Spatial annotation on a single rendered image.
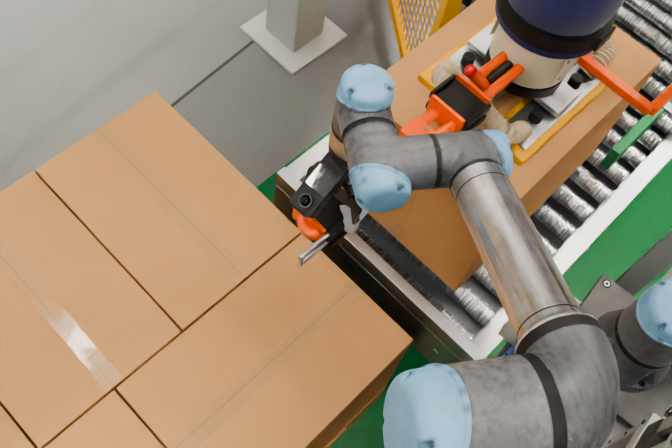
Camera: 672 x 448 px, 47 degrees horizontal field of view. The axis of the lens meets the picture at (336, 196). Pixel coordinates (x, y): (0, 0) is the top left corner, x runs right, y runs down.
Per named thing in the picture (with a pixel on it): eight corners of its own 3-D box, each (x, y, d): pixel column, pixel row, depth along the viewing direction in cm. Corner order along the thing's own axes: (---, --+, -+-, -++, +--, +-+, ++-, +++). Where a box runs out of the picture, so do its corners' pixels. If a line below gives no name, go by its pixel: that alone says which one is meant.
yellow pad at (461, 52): (513, 5, 181) (520, -10, 177) (546, 31, 179) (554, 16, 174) (416, 80, 167) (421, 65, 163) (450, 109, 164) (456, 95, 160)
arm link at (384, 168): (445, 182, 99) (425, 112, 105) (359, 190, 97) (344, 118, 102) (431, 211, 106) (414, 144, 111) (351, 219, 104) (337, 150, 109)
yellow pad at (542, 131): (577, 55, 176) (585, 40, 172) (612, 82, 173) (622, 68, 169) (482, 136, 162) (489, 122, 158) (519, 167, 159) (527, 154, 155)
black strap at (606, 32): (542, -50, 159) (549, -65, 155) (634, 18, 152) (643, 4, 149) (472, 2, 149) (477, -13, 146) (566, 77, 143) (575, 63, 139)
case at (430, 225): (481, 64, 224) (527, -40, 189) (592, 153, 213) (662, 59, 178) (336, 185, 198) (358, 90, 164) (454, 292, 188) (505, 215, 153)
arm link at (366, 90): (345, 110, 101) (334, 58, 105) (335, 155, 110) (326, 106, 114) (403, 106, 102) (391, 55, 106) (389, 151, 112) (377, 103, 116)
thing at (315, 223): (325, 189, 139) (328, 175, 135) (355, 217, 137) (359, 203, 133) (291, 217, 136) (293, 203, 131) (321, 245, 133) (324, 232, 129)
